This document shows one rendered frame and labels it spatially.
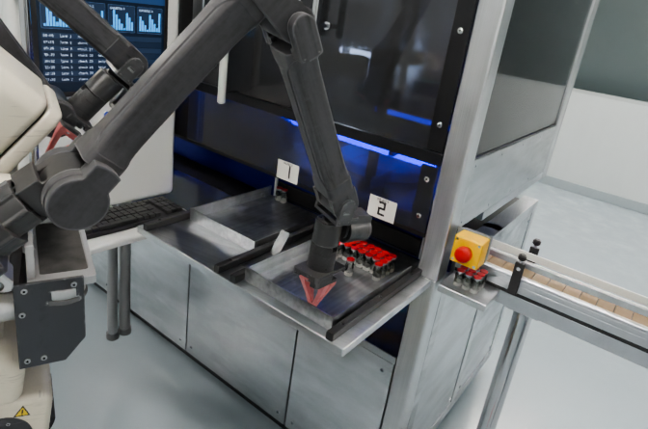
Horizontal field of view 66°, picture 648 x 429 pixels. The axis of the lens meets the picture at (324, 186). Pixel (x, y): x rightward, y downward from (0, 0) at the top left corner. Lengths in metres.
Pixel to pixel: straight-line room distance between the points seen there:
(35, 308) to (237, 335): 1.12
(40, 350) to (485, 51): 1.04
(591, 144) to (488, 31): 4.71
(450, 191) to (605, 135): 4.63
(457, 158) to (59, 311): 0.88
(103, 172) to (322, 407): 1.28
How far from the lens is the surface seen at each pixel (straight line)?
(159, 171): 1.82
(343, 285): 1.24
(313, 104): 0.82
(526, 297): 1.40
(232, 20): 0.71
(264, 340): 1.85
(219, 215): 1.53
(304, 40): 0.74
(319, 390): 1.77
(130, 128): 0.71
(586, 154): 5.87
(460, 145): 1.23
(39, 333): 0.97
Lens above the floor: 1.52
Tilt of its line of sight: 20 degrees down
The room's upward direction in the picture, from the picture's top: 8 degrees clockwise
